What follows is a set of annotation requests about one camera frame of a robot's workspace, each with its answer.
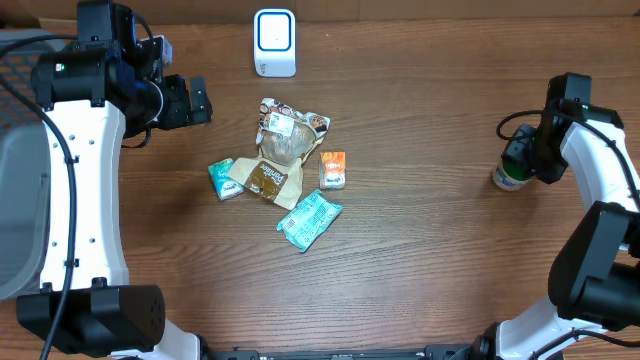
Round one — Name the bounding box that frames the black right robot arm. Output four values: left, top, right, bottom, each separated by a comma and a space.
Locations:
454, 72, 639, 359

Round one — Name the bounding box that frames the white barcode scanner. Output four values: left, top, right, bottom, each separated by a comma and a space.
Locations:
253, 8, 297, 78

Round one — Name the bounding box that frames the clear brown bread bag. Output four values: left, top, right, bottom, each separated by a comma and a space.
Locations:
229, 98, 331, 210

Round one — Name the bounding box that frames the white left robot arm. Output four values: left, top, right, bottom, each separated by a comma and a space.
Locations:
17, 1, 213, 360

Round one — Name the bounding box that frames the teal tissue packet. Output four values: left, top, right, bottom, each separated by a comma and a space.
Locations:
208, 158, 244, 201

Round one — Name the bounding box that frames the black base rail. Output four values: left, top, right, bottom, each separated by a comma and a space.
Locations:
204, 344, 471, 360

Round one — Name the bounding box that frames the grey plastic basket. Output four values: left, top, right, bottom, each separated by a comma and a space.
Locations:
0, 28, 69, 301

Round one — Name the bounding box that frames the orange snack packet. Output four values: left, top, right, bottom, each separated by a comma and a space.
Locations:
319, 152, 346, 190

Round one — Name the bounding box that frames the green lid jar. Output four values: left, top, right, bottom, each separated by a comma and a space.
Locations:
491, 155, 533, 191

